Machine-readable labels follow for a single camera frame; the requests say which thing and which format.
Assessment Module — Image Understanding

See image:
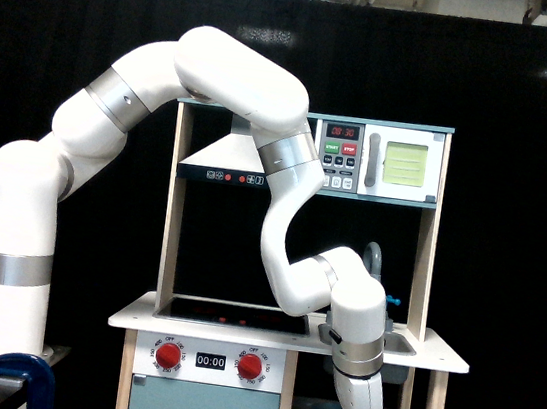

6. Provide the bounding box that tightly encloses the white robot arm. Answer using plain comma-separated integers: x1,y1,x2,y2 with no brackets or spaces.
0,26,386,409

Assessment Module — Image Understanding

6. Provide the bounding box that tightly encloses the right red oven knob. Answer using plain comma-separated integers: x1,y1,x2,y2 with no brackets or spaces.
237,353,263,381

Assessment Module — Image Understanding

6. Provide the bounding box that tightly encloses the black timer display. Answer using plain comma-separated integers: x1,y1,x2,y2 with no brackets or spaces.
195,352,227,371

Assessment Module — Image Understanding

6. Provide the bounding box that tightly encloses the red oven knob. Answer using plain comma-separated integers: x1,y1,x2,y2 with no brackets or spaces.
237,353,263,381
155,342,182,370

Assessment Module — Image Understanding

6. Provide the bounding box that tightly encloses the wooden toy kitchen frame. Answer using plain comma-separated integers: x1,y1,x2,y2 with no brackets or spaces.
109,99,469,409

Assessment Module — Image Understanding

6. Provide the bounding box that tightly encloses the grey toy faucet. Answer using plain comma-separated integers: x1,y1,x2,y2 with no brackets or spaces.
362,242,394,333

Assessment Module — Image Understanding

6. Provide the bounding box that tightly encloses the black induction stovetop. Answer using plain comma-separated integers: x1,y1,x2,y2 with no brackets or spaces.
155,296,309,337

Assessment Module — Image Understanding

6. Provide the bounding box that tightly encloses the grey toy sink basin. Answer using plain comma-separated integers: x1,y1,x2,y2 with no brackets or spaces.
318,323,416,385

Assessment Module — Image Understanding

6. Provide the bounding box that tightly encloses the blue c-clamp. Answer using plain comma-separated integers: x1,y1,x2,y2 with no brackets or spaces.
0,352,56,409

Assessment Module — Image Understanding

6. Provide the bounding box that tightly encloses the toy microwave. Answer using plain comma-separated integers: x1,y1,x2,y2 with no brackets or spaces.
312,115,452,208

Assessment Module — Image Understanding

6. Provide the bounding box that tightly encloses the left red oven knob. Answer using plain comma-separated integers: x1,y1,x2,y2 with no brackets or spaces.
155,342,182,370

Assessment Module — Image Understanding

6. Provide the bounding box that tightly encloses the blue tap handle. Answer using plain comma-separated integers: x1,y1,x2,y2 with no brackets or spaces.
385,295,402,307

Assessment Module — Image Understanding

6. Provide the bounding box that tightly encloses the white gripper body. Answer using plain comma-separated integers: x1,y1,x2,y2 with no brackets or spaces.
333,369,383,409

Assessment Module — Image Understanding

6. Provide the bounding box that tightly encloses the grey range hood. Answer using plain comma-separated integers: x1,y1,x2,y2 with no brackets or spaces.
177,114,269,189

